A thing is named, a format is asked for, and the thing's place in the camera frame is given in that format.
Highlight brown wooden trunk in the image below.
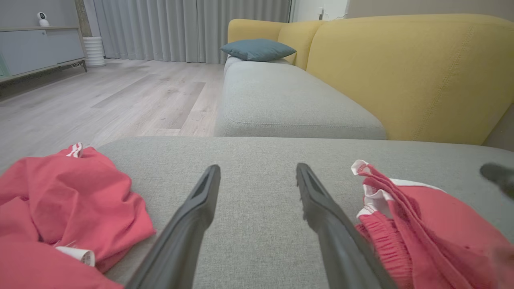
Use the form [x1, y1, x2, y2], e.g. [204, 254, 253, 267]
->
[74, 0, 93, 38]

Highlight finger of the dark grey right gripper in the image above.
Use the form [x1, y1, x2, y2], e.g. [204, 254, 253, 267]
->
[480, 163, 514, 200]

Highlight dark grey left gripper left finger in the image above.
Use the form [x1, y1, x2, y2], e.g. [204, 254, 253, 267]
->
[124, 164, 221, 289]

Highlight small yellow sofa back cushion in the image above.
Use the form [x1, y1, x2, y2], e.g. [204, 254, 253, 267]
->
[228, 19, 288, 44]
[277, 20, 328, 71]

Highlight red shorts with white trim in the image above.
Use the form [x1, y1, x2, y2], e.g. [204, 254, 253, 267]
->
[351, 160, 514, 289]

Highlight grey sofa seat cushion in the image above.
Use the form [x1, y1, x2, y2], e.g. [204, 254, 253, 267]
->
[214, 56, 387, 140]

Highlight grey low cabinet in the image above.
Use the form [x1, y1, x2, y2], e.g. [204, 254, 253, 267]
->
[0, 26, 88, 85]

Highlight white ribbed floor vase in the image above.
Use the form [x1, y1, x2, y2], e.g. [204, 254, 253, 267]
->
[82, 37, 107, 67]

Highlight grey pleated curtain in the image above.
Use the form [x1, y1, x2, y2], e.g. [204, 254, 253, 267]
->
[93, 0, 292, 65]

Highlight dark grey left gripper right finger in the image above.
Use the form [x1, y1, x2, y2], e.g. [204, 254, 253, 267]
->
[296, 163, 398, 289]

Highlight large yellow sofa back cushion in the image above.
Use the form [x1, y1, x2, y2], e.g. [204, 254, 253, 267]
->
[306, 14, 514, 146]

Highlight blue throw pillow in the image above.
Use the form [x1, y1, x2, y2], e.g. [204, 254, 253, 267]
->
[220, 39, 297, 63]

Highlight red shirt with white stripes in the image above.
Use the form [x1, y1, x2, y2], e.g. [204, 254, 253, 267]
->
[0, 142, 156, 289]

